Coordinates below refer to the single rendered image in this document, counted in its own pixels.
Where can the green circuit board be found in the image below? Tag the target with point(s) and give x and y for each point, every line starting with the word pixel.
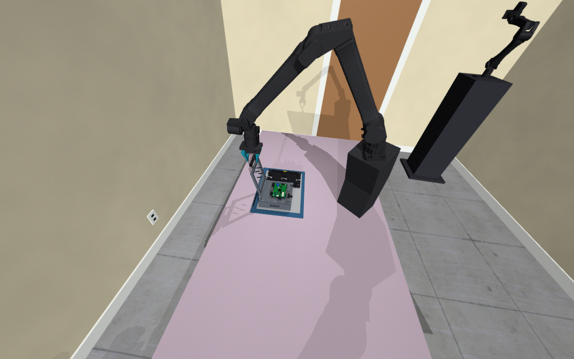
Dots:
pixel 279 190

